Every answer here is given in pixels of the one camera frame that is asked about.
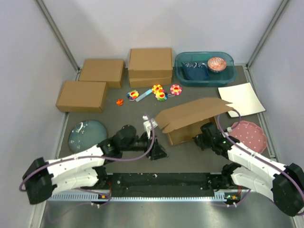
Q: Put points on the orange glitter leaf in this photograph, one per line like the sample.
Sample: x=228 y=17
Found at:
x=120 y=102

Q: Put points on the folded cardboard box back left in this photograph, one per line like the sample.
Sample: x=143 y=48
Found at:
x=110 y=71

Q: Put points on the stacked cardboard box top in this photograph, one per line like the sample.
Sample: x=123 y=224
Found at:
x=150 y=63

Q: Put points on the light blue tube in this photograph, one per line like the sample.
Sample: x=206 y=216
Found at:
x=142 y=96

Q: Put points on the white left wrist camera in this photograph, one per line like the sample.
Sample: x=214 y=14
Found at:
x=148 y=125

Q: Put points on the white square plate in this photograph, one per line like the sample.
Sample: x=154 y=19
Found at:
x=242 y=98

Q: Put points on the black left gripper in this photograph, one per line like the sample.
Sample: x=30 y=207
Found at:
x=157 y=152

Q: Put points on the blue flower plush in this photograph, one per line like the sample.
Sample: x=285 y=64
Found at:
x=132 y=95

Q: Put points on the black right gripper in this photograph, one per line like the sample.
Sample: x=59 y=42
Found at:
x=199 y=139

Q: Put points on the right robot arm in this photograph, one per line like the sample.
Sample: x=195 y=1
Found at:
x=282 y=184

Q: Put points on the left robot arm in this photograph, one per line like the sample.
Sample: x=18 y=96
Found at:
x=44 y=179

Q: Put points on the folded cardboard box front left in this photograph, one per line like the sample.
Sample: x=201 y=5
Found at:
x=82 y=97

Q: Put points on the blue patterned bowl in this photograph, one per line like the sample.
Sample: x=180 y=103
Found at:
x=195 y=71

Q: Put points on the folded cardboard box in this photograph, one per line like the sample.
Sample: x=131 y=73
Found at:
x=110 y=71
x=82 y=97

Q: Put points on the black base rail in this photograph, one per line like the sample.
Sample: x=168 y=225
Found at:
x=163 y=184

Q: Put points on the pink dotted plate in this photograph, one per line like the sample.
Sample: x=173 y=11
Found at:
x=251 y=135

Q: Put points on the orange flower plush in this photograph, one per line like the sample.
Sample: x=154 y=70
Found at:
x=157 y=88

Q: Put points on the red patterned bowl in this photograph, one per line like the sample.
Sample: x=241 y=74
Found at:
x=216 y=64

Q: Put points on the rainbow flower plush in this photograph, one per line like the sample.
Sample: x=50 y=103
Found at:
x=162 y=95

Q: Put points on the blue round plate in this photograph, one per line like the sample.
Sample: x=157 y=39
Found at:
x=85 y=135

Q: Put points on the teal plastic bin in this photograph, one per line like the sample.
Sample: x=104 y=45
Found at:
x=216 y=79

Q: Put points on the brown cardboard box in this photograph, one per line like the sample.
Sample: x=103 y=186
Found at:
x=181 y=123

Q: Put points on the pink flower plush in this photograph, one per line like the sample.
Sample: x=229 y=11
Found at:
x=175 y=89

